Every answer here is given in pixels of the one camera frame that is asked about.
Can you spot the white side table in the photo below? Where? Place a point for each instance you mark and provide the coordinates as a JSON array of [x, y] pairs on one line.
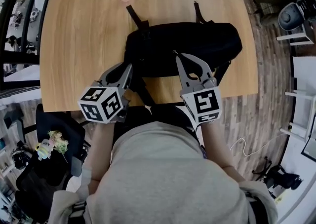
[[304, 75]]

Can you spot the pastel toy figure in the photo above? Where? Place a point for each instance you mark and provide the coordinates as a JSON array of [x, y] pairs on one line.
[[44, 150]]

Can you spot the person's right forearm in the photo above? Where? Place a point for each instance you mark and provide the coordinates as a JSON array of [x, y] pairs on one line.
[[217, 149]]

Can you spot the dark white-rimmed shell chair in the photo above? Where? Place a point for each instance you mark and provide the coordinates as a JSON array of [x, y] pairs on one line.
[[287, 17]]

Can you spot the dried flower bouquet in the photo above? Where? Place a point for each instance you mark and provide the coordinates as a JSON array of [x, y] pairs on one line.
[[60, 141]]

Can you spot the person's beige shirt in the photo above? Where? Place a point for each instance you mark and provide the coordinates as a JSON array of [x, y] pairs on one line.
[[168, 181]]

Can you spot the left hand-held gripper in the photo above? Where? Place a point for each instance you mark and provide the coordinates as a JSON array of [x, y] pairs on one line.
[[98, 104]]

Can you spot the person's black trousers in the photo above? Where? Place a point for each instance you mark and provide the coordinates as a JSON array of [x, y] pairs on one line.
[[168, 114]]

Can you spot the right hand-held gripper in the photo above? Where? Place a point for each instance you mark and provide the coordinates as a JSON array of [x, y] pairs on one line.
[[205, 104]]

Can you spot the person's left forearm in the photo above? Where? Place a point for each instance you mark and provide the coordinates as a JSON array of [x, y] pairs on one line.
[[101, 149]]

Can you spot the black office chair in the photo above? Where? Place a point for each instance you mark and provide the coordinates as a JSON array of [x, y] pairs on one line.
[[61, 119]]

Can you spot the dark stair railing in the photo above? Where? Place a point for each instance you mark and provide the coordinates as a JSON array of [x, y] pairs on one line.
[[14, 57]]

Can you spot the black duffel bag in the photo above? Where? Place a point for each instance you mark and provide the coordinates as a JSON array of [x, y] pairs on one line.
[[185, 40]]

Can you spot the black framed picture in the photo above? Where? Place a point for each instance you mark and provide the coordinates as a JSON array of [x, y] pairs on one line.
[[309, 149]]

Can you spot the black swivel chair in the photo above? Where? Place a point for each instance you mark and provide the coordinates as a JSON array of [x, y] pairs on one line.
[[284, 177]]

